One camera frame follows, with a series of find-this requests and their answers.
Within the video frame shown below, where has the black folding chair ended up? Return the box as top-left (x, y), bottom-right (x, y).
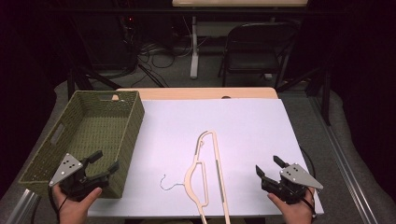
top-left (217, 20), bottom-right (302, 89)

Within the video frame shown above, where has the black metal stand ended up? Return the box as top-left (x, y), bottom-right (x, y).
top-left (276, 65), bottom-right (332, 127)
top-left (65, 65), bottom-right (123, 101)

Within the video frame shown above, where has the light wooden desk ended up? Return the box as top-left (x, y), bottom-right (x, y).
top-left (171, 0), bottom-right (309, 8)

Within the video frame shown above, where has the green woven basket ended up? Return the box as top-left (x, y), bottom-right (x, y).
top-left (18, 90), bottom-right (146, 200)

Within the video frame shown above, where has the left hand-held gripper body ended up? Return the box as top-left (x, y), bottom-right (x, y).
top-left (49, 152), bottom-right (111, 202)

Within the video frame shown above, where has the person's left hand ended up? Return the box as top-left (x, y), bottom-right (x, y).
top-left (50, 183), bottom-right (104, 224)

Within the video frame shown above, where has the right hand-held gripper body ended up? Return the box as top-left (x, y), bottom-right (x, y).
top-left (261, 162), bottom-right (324, 205)

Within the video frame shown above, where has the beige clothes hanger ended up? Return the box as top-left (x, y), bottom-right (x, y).
top-left (160, 130), bottom-right (232, 224)

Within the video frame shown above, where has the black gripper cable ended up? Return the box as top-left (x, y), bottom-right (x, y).
top-left (298, 145), bottom-right (318, 219)
top-left (47, 186), bottom-right (68, 224)

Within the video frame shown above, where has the bundle of floor cables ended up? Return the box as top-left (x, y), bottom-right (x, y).
top-left (130, 38), bottom-right (191, 89)

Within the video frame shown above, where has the white desk leg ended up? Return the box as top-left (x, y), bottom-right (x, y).
top-left (189, 15), bottom-right (201, 80)

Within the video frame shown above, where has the aluminium rail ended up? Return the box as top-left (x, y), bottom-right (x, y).
top-left (5, 188), bottom-right (41, 224)
top-left (309, 95), bottom-right (379, 224)

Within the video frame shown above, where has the person's right hand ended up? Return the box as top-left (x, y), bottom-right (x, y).
top-left (266, 187), bottom-right (317, 224)

